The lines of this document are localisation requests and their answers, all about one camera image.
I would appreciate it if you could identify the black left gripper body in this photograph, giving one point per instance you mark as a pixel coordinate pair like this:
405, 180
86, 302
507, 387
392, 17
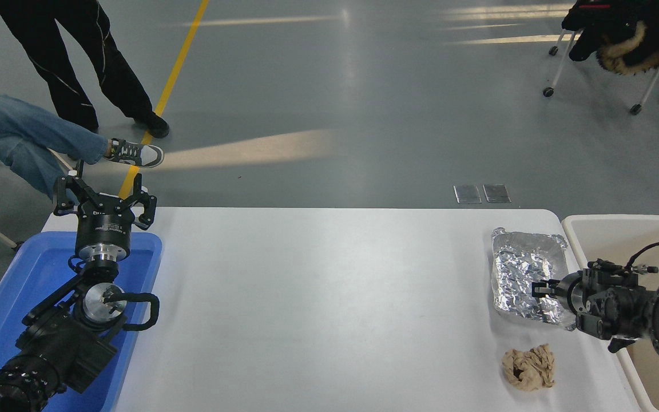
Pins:
103, 229

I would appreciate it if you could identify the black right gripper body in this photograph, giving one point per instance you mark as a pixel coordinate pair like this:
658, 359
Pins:
567, 292

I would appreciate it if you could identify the foil tray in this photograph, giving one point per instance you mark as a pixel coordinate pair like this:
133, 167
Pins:
518, 269

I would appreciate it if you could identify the silver floor plate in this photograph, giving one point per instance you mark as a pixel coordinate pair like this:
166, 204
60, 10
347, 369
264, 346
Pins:
467, 193
496, 193

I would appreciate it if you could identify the large pale bin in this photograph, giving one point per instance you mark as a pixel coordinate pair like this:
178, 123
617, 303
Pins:
604, 234

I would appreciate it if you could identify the seated person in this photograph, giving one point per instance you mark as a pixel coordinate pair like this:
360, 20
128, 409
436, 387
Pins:
20, 140

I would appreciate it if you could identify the crumpled tan paper ball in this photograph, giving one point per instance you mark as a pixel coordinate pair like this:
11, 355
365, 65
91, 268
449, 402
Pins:
530, 369

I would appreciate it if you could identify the blue plastic tray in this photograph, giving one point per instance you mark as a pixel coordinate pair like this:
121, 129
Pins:
32, 269

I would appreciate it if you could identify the standing person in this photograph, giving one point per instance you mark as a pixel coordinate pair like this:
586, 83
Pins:
72, 57

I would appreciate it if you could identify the white-legged chair with castors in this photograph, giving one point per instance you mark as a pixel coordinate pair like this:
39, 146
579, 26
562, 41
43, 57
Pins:
558, 63

